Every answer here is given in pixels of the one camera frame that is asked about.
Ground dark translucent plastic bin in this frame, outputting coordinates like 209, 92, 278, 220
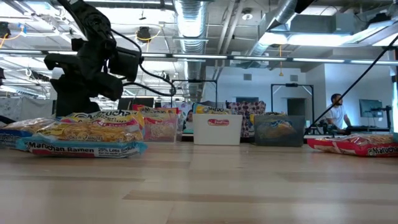
248, 114, 306, 147

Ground person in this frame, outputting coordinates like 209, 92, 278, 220
325, 93, 353, 135

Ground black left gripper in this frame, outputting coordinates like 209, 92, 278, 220
44, 37, 124, 118

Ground yellow ceiling cable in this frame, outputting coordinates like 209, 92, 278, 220
135, 25, 163, 43

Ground black ceiling-mounted device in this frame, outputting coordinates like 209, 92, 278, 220
136, 26, 152, 44

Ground slanted silver spiral duct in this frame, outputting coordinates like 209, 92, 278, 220
245, 0, 312, 68

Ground grey partition curtain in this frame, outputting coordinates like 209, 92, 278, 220
0, 96, 54, 121

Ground dark office desk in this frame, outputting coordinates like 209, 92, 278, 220
345, 125, 393, 135

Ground red Maruchan ramen packet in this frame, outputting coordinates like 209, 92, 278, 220
307, 133, 398, 158
133, 105, 180, 142

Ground black ceiling spotlight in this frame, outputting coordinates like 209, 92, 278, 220
0, 21, 11, 39

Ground white plastic bin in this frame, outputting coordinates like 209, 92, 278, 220
192, 113, 243, 146

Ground wall-side computer monitor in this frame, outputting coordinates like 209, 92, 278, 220
359, 99, 384, 118

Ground grey rectangular air duct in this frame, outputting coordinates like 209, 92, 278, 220
290, 14, 355, 35

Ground clear plastic bin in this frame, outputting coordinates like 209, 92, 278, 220
132, 111, 182, 143

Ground yellow hanging cord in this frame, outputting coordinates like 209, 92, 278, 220
279, 45, 285, 77

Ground dark desk equipment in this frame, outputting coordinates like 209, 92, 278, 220
310, 119, 327, 135

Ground black metal workstation frame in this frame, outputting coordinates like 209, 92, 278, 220
270, 83, 315, 116

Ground long ceiling light strip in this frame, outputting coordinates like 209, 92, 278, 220
0, 49, 398, 66

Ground large silver spiral duct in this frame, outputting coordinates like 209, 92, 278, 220
173, 0, 208, 98

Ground floral patterned cloth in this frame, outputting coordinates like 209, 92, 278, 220
226, 100, 267, 138

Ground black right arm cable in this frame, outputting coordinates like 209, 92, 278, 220
306, 35, 398, 134

